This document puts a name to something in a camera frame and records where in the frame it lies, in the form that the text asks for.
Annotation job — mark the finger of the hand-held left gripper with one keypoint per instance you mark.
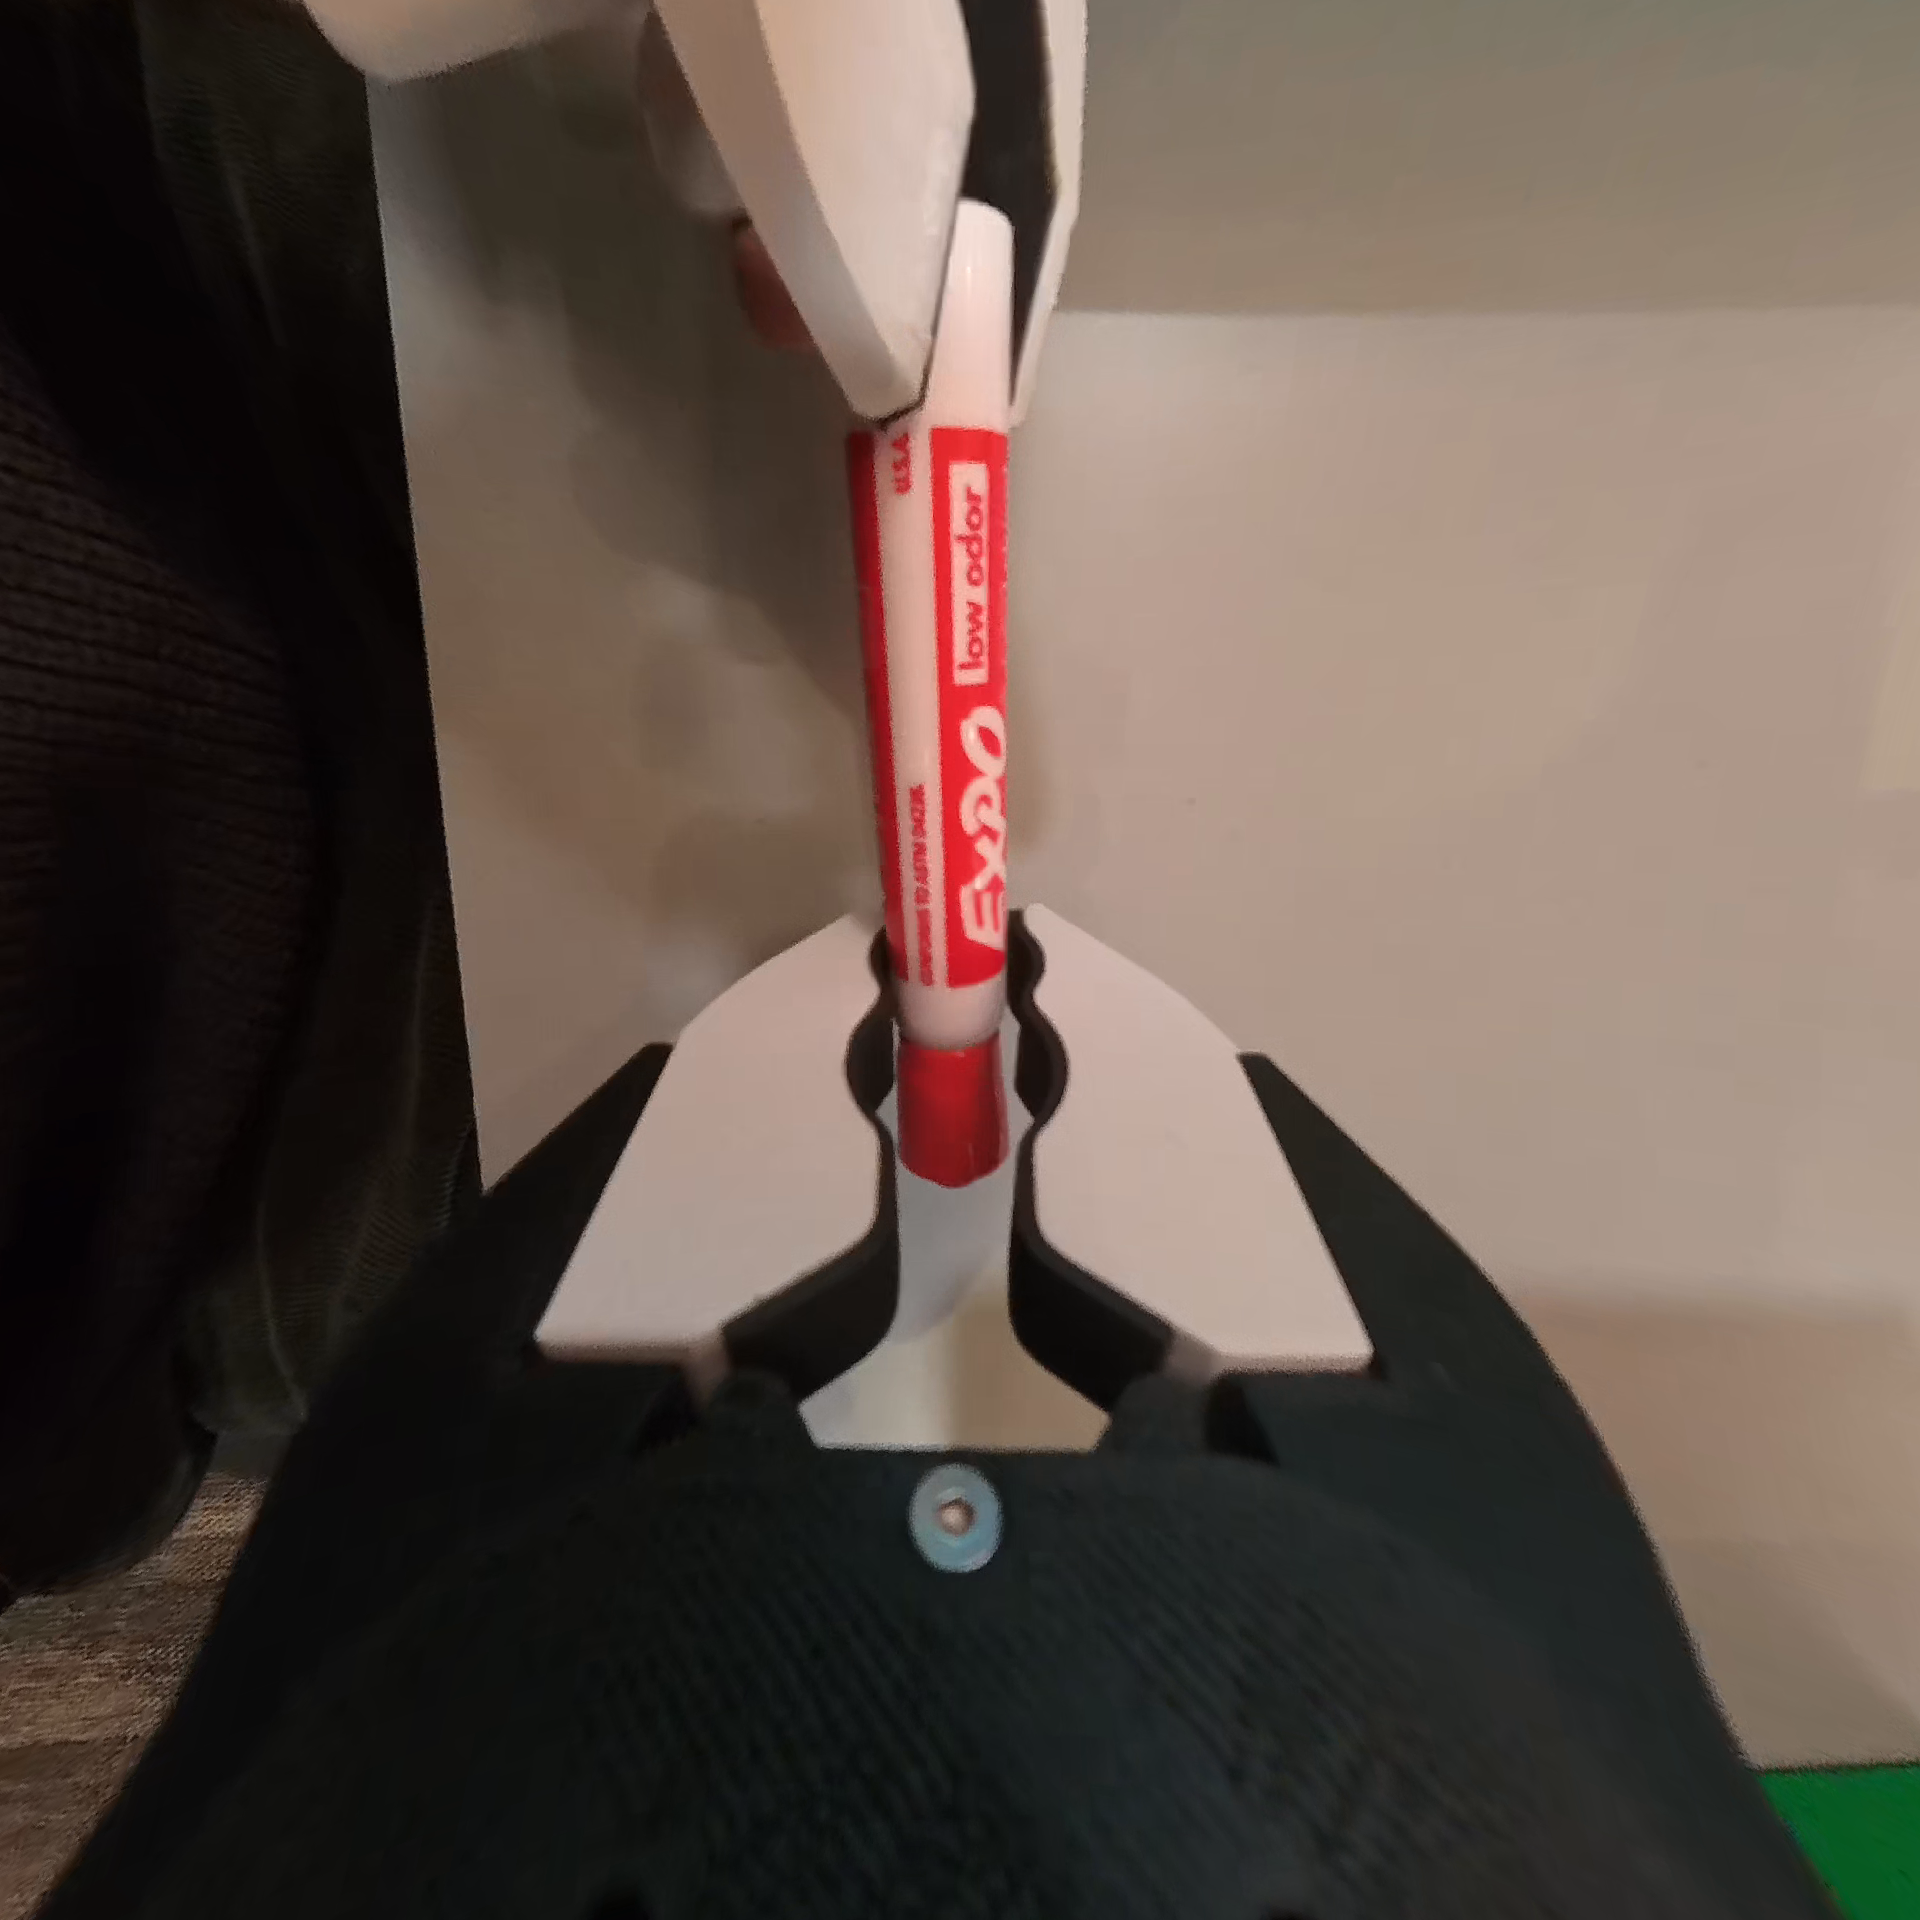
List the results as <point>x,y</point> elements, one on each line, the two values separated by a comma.
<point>856,150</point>
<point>1043,136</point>

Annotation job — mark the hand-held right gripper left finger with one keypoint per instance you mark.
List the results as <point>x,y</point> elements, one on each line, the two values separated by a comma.
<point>705,1184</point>

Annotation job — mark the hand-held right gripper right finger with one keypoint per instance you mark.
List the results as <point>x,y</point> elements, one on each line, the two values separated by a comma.
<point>1200,1200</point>

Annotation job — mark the red dry-erase marker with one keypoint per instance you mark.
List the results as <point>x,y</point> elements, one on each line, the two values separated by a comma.
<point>937,674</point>

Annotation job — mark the green plastic bin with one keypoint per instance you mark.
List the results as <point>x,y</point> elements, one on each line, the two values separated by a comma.
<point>1845,1851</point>

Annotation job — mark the person's left hand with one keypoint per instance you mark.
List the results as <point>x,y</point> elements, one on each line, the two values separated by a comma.
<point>773,294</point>

